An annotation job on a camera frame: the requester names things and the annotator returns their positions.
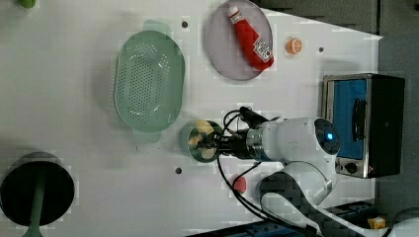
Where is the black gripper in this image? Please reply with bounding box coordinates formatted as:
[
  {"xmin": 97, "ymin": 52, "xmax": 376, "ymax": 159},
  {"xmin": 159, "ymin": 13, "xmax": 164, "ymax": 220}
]
[{"xmin": 197, "ymin": 129, "xmax": 250, "ymax": 159}]

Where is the yellow peeled banana toy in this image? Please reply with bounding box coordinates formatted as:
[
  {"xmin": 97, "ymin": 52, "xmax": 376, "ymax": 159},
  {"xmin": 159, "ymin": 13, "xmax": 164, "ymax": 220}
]
[{"xmin": 188, "ymin": 119, "xmax": 216, "ymax": 161}]

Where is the green mug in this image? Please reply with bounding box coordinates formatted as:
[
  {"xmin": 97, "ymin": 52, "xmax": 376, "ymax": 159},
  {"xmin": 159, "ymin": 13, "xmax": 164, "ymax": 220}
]
[{"xmin": 180, "ymin": 119, "xmax": 222, "ymax": 163}]

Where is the red strawberry toy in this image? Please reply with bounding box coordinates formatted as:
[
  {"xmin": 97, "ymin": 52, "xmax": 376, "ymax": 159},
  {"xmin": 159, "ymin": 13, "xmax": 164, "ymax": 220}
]
[{"xmin": 233, "ymin": 177, "xmax": 247, "ymax": 194}]

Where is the green colander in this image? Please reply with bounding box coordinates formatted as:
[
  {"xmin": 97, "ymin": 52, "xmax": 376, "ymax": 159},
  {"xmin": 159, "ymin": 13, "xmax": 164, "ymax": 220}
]
[{"xmin": 114, "ymin": 20, "xmax": 186, "ymax": 143}]

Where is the grey round plate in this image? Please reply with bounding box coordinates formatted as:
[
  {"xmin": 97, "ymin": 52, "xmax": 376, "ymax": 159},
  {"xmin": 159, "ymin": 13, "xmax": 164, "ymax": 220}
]
[{"xmin": 206, "ymin": 0, "xmax": 273, "ymax": 80}]

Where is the red ketchup bottle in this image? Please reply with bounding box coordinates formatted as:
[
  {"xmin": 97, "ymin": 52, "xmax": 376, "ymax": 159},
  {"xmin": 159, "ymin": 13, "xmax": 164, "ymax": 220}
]
[{"xmin": 228, "ymin": 6, "xmax": 274, "ymax": 71}]

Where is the orange slice toy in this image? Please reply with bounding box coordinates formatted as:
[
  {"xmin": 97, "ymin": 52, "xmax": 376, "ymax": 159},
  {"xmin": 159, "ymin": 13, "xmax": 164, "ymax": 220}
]
[{"xmin": 286, "ymin": 38, "xmax": 302, "ymax": 54}]

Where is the black toaster oven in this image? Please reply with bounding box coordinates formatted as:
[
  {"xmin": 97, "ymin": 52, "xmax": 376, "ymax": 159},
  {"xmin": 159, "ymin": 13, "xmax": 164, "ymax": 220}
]
[{"xmin": 321, "ymin": 73, "xmax": 405, "ymax": 179}]

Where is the black utensil cup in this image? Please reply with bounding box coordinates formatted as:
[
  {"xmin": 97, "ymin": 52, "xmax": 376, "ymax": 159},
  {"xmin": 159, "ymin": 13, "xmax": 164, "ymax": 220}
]
[{"xmin": 1, "ymin": 151, "xmax": 75, "ymax": 226}]

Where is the yellow red clamp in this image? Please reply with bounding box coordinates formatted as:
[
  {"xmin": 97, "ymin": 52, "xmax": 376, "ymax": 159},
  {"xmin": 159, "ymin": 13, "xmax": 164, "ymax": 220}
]
[{"xmin": 368, "ymin": 216, "xmax": 386, "ymax": 229}]

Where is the green spatula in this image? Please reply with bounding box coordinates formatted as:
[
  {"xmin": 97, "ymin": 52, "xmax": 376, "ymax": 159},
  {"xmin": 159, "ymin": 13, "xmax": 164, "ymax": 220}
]
[{"xmin": 23, "ymin": 175, "xmax": 45, "ymax": 237}]

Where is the green round object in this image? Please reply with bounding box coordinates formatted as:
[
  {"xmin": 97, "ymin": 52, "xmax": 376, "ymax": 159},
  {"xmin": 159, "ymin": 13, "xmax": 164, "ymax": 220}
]
[{"xmin": 18, "ymin": 0, "xmax": 37, "ymax": 9}]

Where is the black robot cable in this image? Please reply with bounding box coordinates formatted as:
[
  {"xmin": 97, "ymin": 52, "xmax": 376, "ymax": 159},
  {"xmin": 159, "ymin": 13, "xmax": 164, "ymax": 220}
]
[{"xmin": 216, "ymin": 106, "xmax": 310, "ymax": 231}]

